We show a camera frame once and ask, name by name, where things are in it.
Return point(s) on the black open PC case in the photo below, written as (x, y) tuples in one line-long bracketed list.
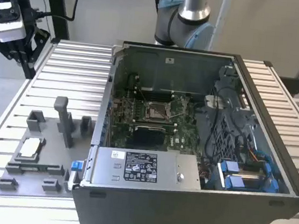
[(154, 212)]

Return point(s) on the CPU socket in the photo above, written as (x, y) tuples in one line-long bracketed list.
[(156, 112)]

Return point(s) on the green motherboard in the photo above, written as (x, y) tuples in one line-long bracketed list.
[(123, 106)]

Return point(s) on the RAM slot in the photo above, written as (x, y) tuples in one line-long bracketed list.
[(154, 124)]

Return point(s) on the CPU silver square plate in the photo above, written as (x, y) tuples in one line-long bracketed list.
[(30, 147)]

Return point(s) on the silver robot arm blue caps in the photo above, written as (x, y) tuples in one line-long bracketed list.
[(194, 3)]

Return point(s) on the hard disk in blue carrier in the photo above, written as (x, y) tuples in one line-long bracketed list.
[(76, 166)]

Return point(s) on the silver power supply with label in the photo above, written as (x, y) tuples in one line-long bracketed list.
[(105, 166)]

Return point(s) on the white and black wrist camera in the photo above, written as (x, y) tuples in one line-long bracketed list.
[(4, 30)]

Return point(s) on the black plastic drive cage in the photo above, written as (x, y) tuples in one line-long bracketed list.
[(227, 137)]

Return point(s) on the black box between tables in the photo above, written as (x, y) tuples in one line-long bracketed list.
[(290, 84)]

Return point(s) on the blue disk carrier in case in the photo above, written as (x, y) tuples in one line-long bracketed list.
[(234, 182), (231, 166)]

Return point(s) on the grey parts rack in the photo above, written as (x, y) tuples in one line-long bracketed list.
[(36, 183)]

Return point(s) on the black graphics card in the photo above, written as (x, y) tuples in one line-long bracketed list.
[(148, 137)]

